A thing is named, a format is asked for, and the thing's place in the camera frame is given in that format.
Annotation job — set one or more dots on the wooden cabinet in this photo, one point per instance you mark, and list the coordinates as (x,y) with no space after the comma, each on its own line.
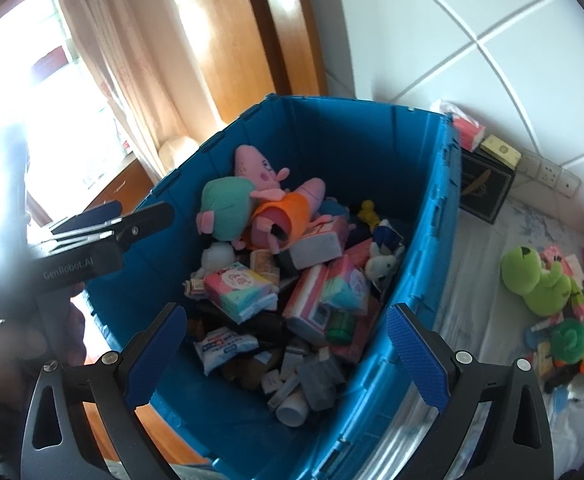
(122,187)

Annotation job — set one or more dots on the beige curtain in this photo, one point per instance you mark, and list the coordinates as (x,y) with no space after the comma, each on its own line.
(122,60)

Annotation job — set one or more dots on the white wall light switch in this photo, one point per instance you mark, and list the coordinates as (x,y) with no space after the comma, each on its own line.
(530,165)

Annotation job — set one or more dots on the pink white tissue box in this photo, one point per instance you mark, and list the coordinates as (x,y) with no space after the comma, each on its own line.
(317,245)

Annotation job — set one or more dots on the green orange plush toy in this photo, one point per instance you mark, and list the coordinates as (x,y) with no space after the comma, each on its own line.
(566,340)

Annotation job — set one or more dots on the pink pig plush orange dress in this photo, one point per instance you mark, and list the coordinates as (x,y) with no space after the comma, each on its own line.
(282,212)

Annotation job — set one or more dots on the white card box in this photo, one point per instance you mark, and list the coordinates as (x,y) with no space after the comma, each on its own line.
(576,267)

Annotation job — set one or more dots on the red white tissue pack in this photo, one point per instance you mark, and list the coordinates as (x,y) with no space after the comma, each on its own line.
(464,127)

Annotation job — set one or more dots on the small white plush toy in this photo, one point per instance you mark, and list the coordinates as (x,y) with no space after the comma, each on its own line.
(217,256)

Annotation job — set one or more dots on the black gift box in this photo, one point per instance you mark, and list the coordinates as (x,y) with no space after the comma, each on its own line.
(484,187)

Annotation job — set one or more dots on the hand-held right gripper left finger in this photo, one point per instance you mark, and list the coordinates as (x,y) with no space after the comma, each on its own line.
(154,360)

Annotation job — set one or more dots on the dark blue plush toy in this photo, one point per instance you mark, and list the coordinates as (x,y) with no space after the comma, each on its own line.
(334,208)

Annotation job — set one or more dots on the person's left hand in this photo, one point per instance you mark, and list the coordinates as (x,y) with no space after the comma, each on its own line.
(7,355)

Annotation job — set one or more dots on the black case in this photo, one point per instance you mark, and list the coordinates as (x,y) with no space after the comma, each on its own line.
(559,380)

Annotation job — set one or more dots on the green plastic jar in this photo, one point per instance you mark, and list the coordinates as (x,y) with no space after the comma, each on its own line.
(340,327)

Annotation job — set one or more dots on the small yellow toy figure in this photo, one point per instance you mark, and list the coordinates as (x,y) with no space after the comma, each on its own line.
(367,212)

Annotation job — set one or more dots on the flat yellow box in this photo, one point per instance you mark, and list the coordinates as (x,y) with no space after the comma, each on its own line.
(500,151)

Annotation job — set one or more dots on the wooden headboard frame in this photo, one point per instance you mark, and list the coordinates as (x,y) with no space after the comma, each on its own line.
(272,35)

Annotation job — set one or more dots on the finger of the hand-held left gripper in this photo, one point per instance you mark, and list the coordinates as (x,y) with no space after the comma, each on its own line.
(87,217)
(144,222)

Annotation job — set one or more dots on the blue plastic storage container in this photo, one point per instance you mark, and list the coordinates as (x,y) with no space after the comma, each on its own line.
(371,160)

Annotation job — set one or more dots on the grey box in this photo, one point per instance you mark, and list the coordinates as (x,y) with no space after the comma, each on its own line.
(322,382)

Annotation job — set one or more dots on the long pink tissue pack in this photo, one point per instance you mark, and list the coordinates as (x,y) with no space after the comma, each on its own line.
(304,300)

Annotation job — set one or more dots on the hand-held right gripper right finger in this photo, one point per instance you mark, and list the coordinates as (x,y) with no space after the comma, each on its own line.
(416,360)

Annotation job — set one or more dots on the white padded headboard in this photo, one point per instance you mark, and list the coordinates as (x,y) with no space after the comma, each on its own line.
(471,10)

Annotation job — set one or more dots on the small white bear plush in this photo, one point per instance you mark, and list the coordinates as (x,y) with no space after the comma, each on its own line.
(379,270)

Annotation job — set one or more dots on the blue white wipes pack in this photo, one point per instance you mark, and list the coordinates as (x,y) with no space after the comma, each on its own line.
(224,347)

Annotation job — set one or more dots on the white plastic bottle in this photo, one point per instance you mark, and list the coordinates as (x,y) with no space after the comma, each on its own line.
(294,410)

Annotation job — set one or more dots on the green frog plush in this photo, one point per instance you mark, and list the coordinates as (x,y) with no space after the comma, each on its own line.
(534,280)

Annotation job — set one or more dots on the pink pig plush teal dress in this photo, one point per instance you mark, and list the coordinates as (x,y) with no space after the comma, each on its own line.
(227,205)

